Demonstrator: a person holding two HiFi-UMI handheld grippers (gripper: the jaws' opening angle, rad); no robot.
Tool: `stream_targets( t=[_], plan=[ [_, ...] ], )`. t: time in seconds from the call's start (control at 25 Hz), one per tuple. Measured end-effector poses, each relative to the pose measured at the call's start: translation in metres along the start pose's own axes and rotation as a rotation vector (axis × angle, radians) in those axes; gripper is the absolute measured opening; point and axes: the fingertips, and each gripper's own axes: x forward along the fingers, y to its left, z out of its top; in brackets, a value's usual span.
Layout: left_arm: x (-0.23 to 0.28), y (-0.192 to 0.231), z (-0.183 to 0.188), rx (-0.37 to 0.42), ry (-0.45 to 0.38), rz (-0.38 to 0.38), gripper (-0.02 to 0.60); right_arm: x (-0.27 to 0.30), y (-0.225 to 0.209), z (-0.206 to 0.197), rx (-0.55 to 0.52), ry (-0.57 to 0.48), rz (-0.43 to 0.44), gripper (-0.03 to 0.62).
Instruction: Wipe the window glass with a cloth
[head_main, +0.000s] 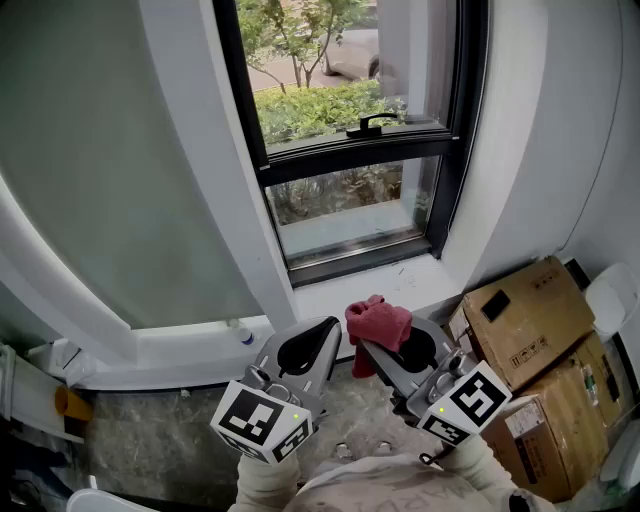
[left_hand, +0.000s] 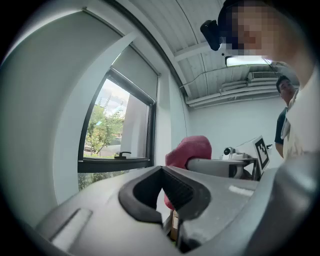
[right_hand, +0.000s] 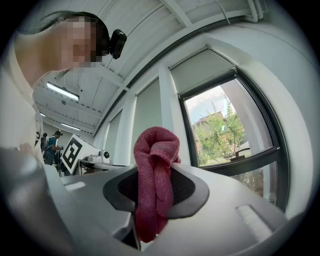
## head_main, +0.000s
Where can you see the person's left forearm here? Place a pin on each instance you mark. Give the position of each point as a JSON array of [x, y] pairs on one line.
[[265, 485]]

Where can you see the green hedge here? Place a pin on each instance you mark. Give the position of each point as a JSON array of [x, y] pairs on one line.
[[320, 112]]

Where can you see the white rounded plastic object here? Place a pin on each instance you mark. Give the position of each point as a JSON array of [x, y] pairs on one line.
[[100, 502]]

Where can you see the person's beige printed top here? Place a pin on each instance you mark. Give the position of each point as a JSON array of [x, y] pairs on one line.
[[390, 485]]

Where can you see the white framed frosted partition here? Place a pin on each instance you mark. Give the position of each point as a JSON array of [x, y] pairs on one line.
[[100, 150]]

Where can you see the clear plastic bottle blue label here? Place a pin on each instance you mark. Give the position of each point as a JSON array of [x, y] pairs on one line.
[[242, 334]]

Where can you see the small fixed window glass pane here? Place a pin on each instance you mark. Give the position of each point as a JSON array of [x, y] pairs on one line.
[[345, 225]]

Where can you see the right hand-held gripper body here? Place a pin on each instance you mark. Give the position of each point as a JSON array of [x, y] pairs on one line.
[[470, 400]]

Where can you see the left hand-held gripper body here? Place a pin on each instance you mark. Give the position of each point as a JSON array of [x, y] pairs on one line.
[[255, 420]]

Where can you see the small leafy tree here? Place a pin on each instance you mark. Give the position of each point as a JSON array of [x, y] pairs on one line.
[[295, 35]]

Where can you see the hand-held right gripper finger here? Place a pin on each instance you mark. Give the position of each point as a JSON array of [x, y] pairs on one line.
[[395, 375], [442, 347]]

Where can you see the clear window glass pane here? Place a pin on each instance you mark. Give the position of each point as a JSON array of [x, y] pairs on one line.
[[300, 115]]

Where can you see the person's right forearm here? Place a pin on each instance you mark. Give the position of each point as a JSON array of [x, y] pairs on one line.
[[480, 470]]

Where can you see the black window frame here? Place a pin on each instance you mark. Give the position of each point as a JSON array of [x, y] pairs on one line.
[[450, 165]]

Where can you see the silver car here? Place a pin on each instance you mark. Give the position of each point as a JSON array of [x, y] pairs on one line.
[[352, 55]]

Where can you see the white window sill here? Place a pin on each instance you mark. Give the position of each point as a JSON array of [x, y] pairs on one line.
[[370, 285]]

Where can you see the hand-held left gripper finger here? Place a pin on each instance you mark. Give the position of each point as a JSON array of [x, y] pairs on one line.
[[332, 350], [287, 334]]

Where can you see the white plastic trim board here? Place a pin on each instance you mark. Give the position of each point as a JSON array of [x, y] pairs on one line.
[[30, 395]]

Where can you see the orange cup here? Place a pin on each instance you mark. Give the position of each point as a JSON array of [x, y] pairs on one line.
[[72, 404]]

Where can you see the person's left shoe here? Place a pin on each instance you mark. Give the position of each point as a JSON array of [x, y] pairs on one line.
[[342, 449]]

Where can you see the cardboard box with white label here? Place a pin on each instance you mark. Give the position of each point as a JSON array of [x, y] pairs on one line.
[[530, 450]]

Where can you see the red cloth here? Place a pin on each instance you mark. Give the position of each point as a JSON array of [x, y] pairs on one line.
[[380, 320]]

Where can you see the cardboard box with black patch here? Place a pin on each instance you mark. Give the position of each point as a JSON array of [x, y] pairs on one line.
[[540, 320]]

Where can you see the crumpled cardboard box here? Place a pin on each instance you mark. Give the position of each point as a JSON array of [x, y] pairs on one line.
[[575, 400]]

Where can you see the white plastic bin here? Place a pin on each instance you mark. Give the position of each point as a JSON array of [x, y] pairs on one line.
[[612, 295]]

